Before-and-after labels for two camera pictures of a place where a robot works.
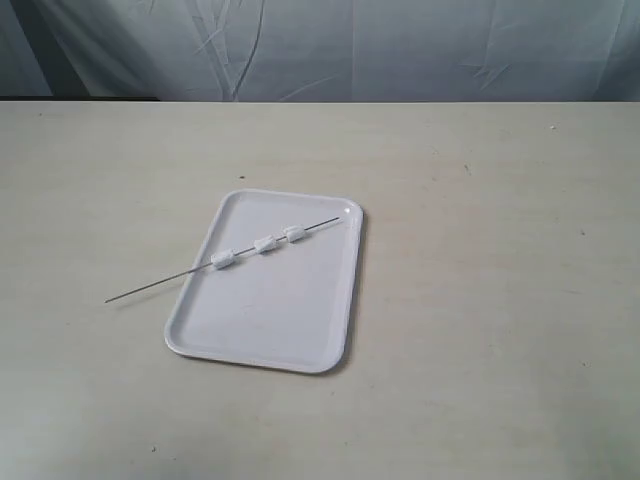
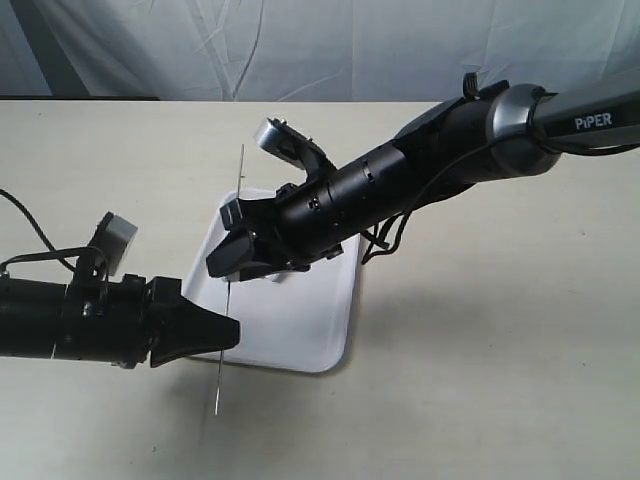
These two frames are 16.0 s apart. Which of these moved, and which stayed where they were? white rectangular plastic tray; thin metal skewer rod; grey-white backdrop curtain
Moved: thin metal skewer rod
Stayed: grey-white backdrop curtain; white rectangular plastic tray
